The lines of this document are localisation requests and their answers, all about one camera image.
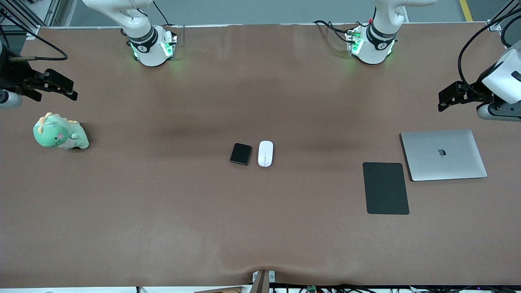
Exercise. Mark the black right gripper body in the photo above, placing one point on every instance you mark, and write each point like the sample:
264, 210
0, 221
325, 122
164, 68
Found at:
14, 75

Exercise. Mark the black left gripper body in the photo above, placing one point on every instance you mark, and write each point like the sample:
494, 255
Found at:
477, 88

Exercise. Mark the small black square box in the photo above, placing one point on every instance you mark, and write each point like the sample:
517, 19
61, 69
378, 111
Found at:
240, 154

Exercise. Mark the white computer mouse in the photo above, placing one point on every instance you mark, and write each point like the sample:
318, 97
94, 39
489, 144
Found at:
265, 153

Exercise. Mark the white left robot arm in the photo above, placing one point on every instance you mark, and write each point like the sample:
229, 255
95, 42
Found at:
378, 45

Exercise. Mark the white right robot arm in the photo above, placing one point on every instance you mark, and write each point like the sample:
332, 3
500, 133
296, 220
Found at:
147, 45

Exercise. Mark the black mouse pad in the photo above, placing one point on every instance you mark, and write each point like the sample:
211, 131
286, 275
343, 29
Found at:
385, 188

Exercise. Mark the green dinosaur plush toy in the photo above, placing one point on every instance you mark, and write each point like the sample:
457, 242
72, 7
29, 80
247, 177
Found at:
57, 134

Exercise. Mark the silver laptop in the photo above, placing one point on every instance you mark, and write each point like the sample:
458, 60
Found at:
443, 154

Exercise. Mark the brown table cover mat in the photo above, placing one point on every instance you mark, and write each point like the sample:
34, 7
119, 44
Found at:
260, 224

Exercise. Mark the metal corner bracket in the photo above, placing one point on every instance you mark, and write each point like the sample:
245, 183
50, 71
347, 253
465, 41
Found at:
494, 26

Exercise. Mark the aluminium frame profile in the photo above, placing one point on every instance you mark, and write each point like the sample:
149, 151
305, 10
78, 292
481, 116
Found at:
49, 12

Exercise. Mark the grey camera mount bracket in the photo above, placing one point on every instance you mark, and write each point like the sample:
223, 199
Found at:
262, 280

